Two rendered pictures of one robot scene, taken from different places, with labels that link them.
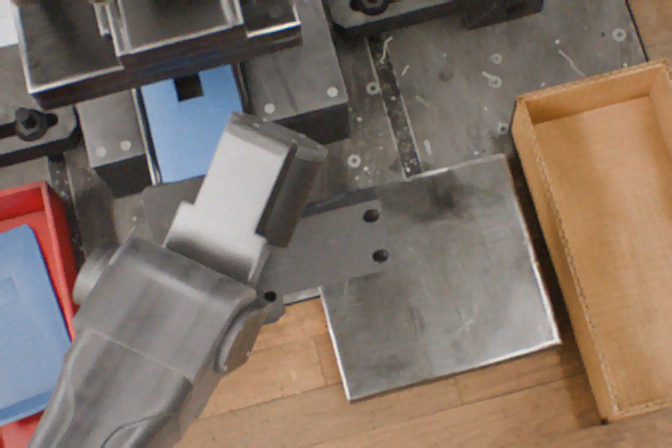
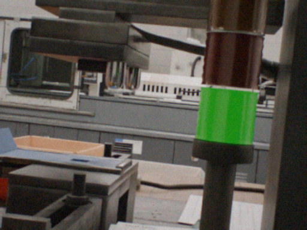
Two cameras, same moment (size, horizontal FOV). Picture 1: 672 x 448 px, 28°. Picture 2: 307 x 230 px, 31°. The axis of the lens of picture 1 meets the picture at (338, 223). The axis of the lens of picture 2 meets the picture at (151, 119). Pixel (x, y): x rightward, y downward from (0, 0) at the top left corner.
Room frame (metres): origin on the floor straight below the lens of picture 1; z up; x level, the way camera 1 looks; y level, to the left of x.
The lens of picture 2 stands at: (0.60, -0.52, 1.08)
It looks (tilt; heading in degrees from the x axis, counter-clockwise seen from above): 3 degrees down; 101
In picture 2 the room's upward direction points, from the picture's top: 6 degrees clockwise
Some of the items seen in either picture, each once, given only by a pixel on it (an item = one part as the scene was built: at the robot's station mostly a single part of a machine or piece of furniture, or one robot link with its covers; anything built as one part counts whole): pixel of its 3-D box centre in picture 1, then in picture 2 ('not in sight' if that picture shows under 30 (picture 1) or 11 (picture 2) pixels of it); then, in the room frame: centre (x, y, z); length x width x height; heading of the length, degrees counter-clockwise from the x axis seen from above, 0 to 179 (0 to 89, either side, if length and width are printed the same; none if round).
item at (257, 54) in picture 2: not in sight; (232, 61); (0.58, -0.16, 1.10); 0.04 x 0.04 x 0.03
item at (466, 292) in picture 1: (428, 276); not in sight; (0.24, -0.06, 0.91); 0.17 x 0.16 x 0.02; 95
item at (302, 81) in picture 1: (206, 76); (83, 170); (0.41, 0.08, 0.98); 0.20 x 0.10 x 0.01; 95
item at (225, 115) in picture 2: not in sight; (226, 115); (0.58, -0.16, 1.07); 0.04 x 0.04 x 0.03
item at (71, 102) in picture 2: not in sight; (42, 64); (-1.49, 4.44, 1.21); 0.86 x 0.10 x 0.79; 1
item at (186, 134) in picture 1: (194, 116); (57, 148); (0.37, 0.09, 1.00); 0.15 x 0.07 x 0.03; 5
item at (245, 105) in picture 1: (242, 92); (61, 173); (0.39, 0.05, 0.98); 0.13 x 0.01 x 0.03; 5
